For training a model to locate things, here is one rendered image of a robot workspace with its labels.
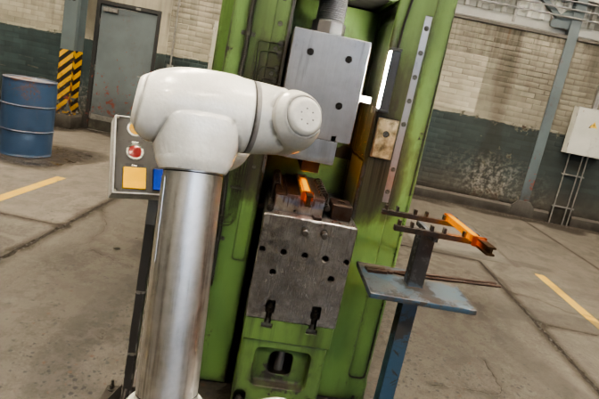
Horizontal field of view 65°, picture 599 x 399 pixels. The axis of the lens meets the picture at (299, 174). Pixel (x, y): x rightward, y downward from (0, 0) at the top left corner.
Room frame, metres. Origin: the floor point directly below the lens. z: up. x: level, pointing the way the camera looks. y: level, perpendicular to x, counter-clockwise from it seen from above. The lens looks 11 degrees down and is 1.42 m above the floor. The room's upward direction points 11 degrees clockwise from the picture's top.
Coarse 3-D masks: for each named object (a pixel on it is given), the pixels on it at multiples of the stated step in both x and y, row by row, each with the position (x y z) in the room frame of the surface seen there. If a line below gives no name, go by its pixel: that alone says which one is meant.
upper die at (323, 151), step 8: (312, 144) 1.83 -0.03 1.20; (320, 144) 1.84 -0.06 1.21; (328, 144) 1.84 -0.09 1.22; (336, 144) 1.84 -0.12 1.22; (304, 152) 1.83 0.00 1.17; (312, 152) 1.83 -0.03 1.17; (320, 152) 1.84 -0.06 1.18; (328, 152) 1.84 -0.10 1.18; (312, 160) 1.83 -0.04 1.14; (320, 160) 1.84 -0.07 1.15; (328, 160) 1.84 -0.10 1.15
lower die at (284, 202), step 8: (288, 176) 2.18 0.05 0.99; (296, 176) 2.18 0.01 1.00; (280, 184) 2.01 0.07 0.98; (288, 184) 2.00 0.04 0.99; (296, 184) 2.03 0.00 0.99; (312, 184) 2.09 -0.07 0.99; (280, 192) 1.86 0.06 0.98; (288, 192) 1.85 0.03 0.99; (296, 192) 1.88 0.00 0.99; (320, 192) 1.96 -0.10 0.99; (280, 200) 1.83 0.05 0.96; (288, 200) 1.83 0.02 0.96; (296, 200) 1.83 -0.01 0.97; (320, 200) 1.84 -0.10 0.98; (280, 208) 1.83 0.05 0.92; (288, 208) 1.83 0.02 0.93; (296, 208) 1.83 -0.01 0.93; (304, 208) 1.84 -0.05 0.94; (312, 208) 1.84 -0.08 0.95; (320, 208) 1.84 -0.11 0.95
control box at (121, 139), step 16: (112, 128) 1.61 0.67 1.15; (128, 128) 1.60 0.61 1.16; (112, 144) 1.57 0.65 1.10; (128, 144) 1.58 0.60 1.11; (144, 144) 1.61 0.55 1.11; (112, 160) 1.53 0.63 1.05; (128, 160) 1.55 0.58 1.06; (144, 160) 1.58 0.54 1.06; (112, 176) 1.50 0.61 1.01; (112, 192) 1.48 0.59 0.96; (128, 192) 1.51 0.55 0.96; (144, 192) 1.53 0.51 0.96
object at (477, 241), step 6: (450, 216) 1.81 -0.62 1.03; (450, 222) 1.78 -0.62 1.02; (456, 222) 1.74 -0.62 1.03; (456, 228) 1.72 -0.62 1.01; (462, 228) 1.67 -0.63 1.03; (468, 228) 1.67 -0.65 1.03; (468, 234) 1.61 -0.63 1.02; (474, 234) 1.60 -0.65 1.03; (474, 240) 1.54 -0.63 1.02; (480, 240) 1.51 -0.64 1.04; (486, 240) 1.53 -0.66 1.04; (474, 246) 1.54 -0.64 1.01; (480, 246) 1.52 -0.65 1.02; (486, 246) 1.47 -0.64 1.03; (492, 246) 1.47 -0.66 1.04; (486, 252) 1.47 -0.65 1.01
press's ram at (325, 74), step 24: (312, 48) 1.83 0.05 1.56; (336, 48) 1.84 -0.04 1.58; (360, 48) 1.84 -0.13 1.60; (288, 72) 1.82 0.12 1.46; (312, 72) 1.83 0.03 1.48; (336, 72) 1.84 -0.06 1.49; (360, 72) 1.85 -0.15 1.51; (312, 96) 1.83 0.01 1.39; (336, 96) 1.84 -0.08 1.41; (360, 96) 2.04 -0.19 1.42; (336, 120) 1.84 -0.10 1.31
